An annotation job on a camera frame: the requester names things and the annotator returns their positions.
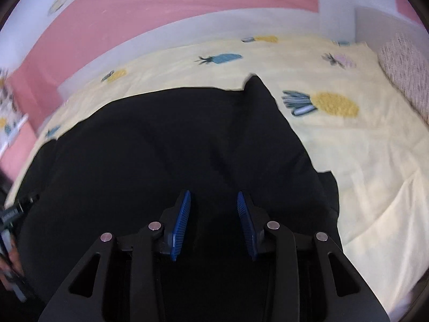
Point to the grey bed headboard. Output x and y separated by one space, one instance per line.
376 27

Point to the pineapple print white curtain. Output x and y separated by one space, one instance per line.
11 117

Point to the yellow pineapple print bed quilt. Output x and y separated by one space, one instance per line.
349 117

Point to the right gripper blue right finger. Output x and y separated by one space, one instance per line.
253 220

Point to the speckled floral pillow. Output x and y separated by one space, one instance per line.
406 67

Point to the black long coat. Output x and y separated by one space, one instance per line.
122 167

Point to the person left hand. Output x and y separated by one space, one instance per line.
12 265

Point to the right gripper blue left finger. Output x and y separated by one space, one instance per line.
175 220

